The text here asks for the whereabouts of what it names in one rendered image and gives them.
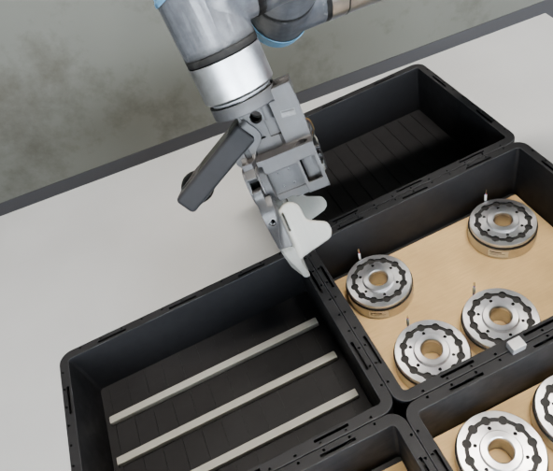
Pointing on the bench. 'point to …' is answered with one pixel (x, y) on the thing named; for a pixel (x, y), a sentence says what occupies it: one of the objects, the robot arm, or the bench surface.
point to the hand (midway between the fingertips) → (296, 256)
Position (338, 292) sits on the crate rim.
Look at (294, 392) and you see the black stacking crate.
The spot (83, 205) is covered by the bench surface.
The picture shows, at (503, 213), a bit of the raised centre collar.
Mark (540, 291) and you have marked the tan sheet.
